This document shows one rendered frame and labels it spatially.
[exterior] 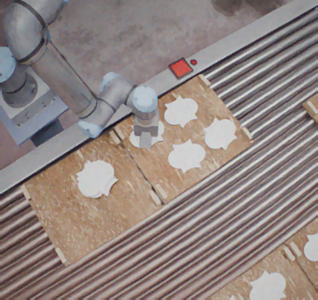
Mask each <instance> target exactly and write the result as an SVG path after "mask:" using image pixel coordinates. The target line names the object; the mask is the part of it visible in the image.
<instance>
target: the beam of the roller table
mask: <svg viewBox="0 0 318 300"><path fill-rule="evenodd" d="M316 7H318V0H292V1H291V2H289V3H287V4H285V5H283V6H282V7H279V8H278V9H276V10H274V11H273V12H270V13H269V14H266V15H265V16H262V17H261V18H259V19H258V20H256V21H254V22H251V23H250V24H248V25H247V26H245V27H242V28H240V29H239V30H237V31H235V32H232V33H230V35H228V36H226V37H224V38H223V39H219V40H218V41H217V42H215V43H213V44H211V45H210V46H207V47H206V48H204V49H202V50H201V51H198V52H196V53H195V54H193V55H192V56H189V57H187V58H185V60H186V61H187V62H188V63H189V64H190V61H191V60H193V59H195V60H197V65H191V64H190V66H191V67H192V68H193V69H194V72H193V73H191V74H190V75H187V76H186V77H184V78H183V79H181V80H179V81H178V80H177V79H176V77H175V75H174V74H172V73H171V71H170V70H169V68H167V69H166V70H164V71H163V72H162V73H159V74H157V75H154V77H152V78H151V79H149V80H147V81H144V82H142V83H141V84H140V85H139V86H142V85H146V86H150V87H152V88H153V89H154V90H155V92H156V94H157V99H161V98H162V97H164V96H165V95H166V94H168V93H170V92H172V90H176V89H177V88H178V87H180V86H181V85H183V84H184V83H186V82H188V81H190V80H192V79H193V78H195V77H196V76H198V75H202V74H203V73H205V72H206V71H207V70H210V69H212V68H213V67H214V66H216V65H218V64H220V63H221V62H223V61H226V60H227V59H228V58H230V57H232V56H234V55H236V54H237V53H239V52H241V51H242V50H245V49H246V48H248V47H249V46H251V45H253V44H255V43H257V42H259V41H260V40H262V39H263V38H265V37H268V36H269V35H272V34H273V33H274V32H275V31H278V30H279V29H282V28H283V27H285V26H287V25H289V24H291V23H292V22H294V21H295V20H297V19H299V18H301V17H304V15H307V13H309V12H312V11H313V10H315V9H316ZM132 111H133V110H132V109H130V108H129V107H128V106H126V105H125V104H121V105H120V107H119V108H118V111H117V113H115V114H114V115H113V117H112V118H111V119H110V120H109V122H108V123H107V124H106V126H105V128H104V129H103V131H102V132H101V133H100V134H102V133H104V132H105V131H107V130H108V129H110V128H111V127H113V126H115V125H116V124H117V123H121V122H122V121H123V120H125V119H127V118H128V117H130V116H131V115H132ZM78 123H79V121H78V122H76V123H75V124H73V125H72V126H70V127H69V128H67V129H64V130H63V131H62V132H60V133H58V134H57V135H56V136H54V137H53V138H52V139H48V140H47V141H46V142H44V143H43V144H42V145H40V146H39V147H38V148H34V149H33V150H32V151H30V152H29V153H28V154H25V155H24V156H22V157H21V158H19V159H18V160H16V161H15V162H13V163H12V164H10V165H9V166H8V167H5V168H3V169H2V170H1V171H0V198H1V196H4V195H6V194H7V193H8V192H9V191H12V190H13V189H14V188H16V187H17V186H20V185H21V184H22V183H24V182H26V181H27V180H29V179H30V178H32V177H34V176H35V175H36V174H38V173H39V172H41V171H43V170H45V169H47V168H48V167H49V166H50V165H52V164H54V163H56V162H57V161H59V160H60V159H61V158H63V157H66V156H68V154H70V153H72V152H73V151H74V150H75V149H77V148H81V147H82V146H83V145H85V144H86V143H88V142H89V141H90V140H92V139H94V138H91V137H89V136H87V135H86V134H84V133H83V132H81V130H80V128H78ZM100 134H99V135H100Z"/></svg>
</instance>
